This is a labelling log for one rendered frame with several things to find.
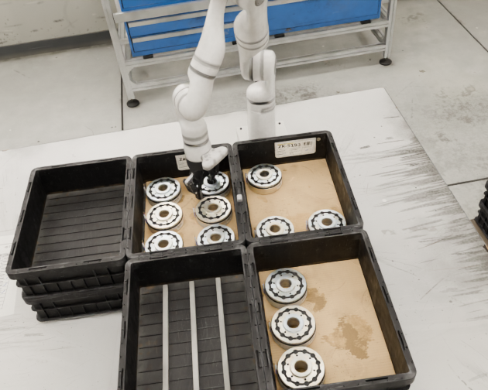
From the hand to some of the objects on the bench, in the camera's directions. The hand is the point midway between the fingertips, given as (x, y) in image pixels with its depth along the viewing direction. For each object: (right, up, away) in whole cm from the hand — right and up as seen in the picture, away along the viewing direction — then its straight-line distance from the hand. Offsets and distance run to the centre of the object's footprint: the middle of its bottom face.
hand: (205, 189), depth 159 cm
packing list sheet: (-67, -26, +3) cm, 72 cm away
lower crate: (-33, -22, +4) cm, 40 cm away
